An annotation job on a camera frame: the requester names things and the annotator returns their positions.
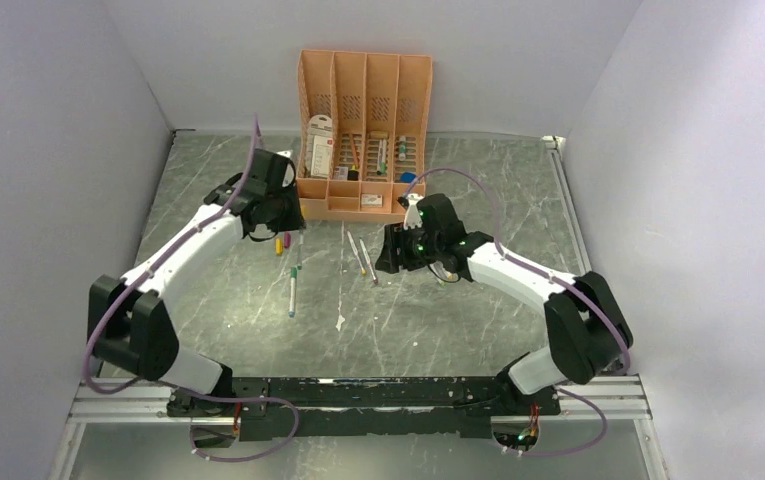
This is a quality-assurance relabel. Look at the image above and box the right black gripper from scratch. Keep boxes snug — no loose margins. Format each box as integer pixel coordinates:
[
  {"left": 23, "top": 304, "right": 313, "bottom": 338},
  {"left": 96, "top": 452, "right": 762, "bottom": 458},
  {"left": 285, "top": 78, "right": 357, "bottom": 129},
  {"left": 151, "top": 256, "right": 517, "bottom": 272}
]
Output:
[{"left": 375, "top": 219, "right": 443, "bottom": 274}]

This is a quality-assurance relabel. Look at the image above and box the yellow cap purple tip pen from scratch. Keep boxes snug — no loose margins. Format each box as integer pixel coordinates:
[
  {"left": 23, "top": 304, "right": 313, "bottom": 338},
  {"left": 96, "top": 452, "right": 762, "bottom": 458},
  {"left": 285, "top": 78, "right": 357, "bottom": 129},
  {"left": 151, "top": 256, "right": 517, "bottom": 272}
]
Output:
[{"left": 359, "top": 238, "right": 379, "bottom": 285}]

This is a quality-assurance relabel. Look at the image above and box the pink cap yellow tip pen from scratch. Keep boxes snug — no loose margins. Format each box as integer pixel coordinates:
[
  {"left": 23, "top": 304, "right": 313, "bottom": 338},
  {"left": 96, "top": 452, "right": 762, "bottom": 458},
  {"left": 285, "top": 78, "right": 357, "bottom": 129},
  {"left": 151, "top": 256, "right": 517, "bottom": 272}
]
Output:
[{"left": 346, "top": 230, "right": 367, "bottom": 275}]

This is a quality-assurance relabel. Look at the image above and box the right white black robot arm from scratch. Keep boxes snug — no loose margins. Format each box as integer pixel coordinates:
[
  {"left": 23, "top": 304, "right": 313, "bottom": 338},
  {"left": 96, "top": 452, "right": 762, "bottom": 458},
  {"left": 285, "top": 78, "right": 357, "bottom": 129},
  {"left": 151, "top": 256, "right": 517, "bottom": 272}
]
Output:
[{"left": 375, "top": 193, "right": 633, "bottom": 414}]

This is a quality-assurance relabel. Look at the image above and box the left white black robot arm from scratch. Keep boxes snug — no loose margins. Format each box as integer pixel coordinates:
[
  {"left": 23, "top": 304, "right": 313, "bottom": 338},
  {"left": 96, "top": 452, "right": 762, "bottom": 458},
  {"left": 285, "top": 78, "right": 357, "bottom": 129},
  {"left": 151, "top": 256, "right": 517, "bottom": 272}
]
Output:
[{"left": 83, "top": 147, "right": 305, "bottom": 416}]

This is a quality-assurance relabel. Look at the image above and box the green cap pen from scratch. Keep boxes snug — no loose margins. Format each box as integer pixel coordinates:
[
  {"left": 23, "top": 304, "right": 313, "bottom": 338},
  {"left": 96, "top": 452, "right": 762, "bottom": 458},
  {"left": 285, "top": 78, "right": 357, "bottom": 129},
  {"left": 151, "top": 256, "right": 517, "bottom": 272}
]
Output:
[{"left": 288, "top": 266, "right": 299, "bottom": 318}]

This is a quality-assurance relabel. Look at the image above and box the small white box in organizer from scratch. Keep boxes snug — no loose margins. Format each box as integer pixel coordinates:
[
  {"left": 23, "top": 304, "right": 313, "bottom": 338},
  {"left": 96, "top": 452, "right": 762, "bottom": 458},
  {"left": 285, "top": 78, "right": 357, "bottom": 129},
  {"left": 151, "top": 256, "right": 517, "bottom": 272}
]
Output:
[{"left": 361, "top": 194, "right": 384, "bottom": 207}]

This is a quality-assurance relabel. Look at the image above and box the white packet in organizer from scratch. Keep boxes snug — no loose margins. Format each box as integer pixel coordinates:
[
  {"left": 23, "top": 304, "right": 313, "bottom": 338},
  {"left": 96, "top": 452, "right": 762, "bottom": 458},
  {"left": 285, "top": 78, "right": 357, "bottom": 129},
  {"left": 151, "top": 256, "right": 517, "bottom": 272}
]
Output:
[{"left": 306, "top": 115, "right": 334, "bottom": 179}]

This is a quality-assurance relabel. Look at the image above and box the blue object in organizer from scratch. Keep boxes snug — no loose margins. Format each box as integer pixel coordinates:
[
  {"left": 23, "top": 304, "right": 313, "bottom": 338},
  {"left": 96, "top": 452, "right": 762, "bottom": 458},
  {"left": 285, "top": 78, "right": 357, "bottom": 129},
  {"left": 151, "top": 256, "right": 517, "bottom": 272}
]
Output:
[{"left": 398, "top": 172, "right": 417, "bottom": 184}]

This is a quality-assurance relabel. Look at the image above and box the orange desk organizer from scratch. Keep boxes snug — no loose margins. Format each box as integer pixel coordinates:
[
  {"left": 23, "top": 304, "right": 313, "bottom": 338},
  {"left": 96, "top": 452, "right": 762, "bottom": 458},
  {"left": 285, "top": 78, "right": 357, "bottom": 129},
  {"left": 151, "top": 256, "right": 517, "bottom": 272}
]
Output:
[{"left": 297, "top": 49, "right": 433, "bottom": 223}]

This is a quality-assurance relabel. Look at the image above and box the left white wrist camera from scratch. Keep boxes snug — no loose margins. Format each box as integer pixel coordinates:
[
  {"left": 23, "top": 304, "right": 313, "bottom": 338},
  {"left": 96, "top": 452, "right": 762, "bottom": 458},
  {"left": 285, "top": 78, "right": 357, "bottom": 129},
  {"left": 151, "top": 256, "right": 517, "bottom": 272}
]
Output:
[{"left": 278, "top": 150, "right": 296, "bottom": 188}]

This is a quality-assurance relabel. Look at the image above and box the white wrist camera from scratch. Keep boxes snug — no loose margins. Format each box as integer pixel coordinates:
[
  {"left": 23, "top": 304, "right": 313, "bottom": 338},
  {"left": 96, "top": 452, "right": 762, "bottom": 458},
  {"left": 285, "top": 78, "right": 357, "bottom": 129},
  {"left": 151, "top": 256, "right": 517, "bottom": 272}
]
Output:
[
  {"left": 278, "top": 150, "right": 296, "bottom": 188},
  {"left": 398, "top": 193, "right": 423, "bottom": 230}
]

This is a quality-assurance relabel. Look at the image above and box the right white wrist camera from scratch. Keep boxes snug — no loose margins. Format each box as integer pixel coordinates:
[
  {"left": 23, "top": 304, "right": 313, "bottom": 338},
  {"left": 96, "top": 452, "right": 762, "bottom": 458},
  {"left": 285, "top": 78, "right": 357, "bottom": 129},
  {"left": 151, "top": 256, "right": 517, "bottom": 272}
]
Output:
[{"left": 398, "top": 193, "right": 423, "bottom": 230}]

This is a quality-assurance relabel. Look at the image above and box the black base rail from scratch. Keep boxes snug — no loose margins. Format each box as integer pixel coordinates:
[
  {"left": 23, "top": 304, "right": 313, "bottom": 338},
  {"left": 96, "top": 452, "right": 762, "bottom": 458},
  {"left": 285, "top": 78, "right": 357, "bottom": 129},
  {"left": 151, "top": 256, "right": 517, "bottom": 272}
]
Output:
[{"left": 166, "top": 376, "right": 560, "bottom": 441}]

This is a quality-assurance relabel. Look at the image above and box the aluminium frame rail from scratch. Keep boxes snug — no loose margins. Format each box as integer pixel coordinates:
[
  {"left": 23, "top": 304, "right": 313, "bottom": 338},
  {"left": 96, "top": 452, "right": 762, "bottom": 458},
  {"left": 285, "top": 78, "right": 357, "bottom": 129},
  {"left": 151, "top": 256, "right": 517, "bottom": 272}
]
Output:
[{"left": 542, "top": 136, "right": 650, "bottom": 417}]

